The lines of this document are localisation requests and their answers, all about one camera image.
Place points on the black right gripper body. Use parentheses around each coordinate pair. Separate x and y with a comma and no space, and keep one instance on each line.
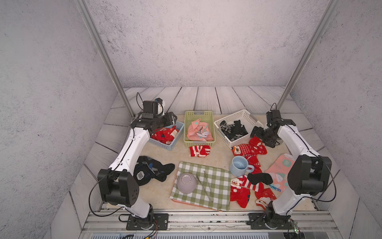
(267,138)

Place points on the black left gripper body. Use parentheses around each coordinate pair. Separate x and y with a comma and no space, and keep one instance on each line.
(164,120)

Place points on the red bear Christmas sock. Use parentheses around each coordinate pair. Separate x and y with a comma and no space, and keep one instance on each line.
(165,135)

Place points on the black blue sport sock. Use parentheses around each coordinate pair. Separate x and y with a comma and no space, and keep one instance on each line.
(226,129)

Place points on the pink sock with teal leaves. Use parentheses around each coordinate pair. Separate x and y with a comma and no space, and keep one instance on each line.
(199,131)

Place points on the black sock with white label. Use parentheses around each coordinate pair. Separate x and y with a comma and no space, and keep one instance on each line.
(146,169)

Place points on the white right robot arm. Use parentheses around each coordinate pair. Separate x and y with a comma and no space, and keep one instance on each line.
(308,176)

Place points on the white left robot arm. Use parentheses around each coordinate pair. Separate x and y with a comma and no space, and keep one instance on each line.
(116,184)

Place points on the light blue plastic basket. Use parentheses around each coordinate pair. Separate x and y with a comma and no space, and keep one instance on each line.
(180,126)

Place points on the white plastic basket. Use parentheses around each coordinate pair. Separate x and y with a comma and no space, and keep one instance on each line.
(245,119)

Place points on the light green plastic basket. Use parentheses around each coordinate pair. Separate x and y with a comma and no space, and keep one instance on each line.
(193,119)

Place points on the red snowflake sock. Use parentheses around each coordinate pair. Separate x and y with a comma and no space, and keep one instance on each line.
(250,152)

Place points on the pink sock with blue text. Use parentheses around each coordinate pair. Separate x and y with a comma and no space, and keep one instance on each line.
(279,171)

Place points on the light blue ceramic mug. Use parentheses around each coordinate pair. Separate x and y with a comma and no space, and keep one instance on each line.
(239,166)

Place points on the black sock with blue patch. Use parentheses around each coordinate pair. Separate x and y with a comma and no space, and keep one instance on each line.
(165,170)

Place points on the red Santa sock front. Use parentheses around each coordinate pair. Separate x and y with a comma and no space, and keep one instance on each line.
(264,198)

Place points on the red white striped Santa sock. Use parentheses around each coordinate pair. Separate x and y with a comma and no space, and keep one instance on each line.
(243,182)

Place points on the lilac ceramic bowl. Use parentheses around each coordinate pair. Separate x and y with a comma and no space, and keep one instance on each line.
(186,183)

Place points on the green white checkered cloth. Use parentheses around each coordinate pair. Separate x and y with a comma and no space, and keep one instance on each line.
(212,187)

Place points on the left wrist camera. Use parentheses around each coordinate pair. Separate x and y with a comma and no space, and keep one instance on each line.
(152,109)

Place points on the right aluminium frame post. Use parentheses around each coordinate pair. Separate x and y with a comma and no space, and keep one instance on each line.
(315,38)

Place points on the aluminium frame post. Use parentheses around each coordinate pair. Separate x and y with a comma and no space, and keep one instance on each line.
(86,15)
(315,38)

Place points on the metal base rail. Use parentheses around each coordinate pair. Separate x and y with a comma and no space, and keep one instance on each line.
(203,224)

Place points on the left aluminium frame post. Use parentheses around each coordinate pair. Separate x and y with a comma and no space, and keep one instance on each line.
(86,15)

